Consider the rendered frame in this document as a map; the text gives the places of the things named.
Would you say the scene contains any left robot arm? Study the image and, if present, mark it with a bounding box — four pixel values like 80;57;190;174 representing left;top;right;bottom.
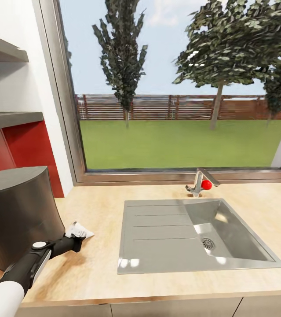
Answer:
0;225;87;317

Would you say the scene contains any paper coffee filter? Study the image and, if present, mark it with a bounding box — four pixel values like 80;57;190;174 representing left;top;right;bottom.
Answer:
72;221;94;238

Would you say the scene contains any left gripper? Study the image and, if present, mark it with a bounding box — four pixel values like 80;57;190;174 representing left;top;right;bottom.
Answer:
60;233;83;254

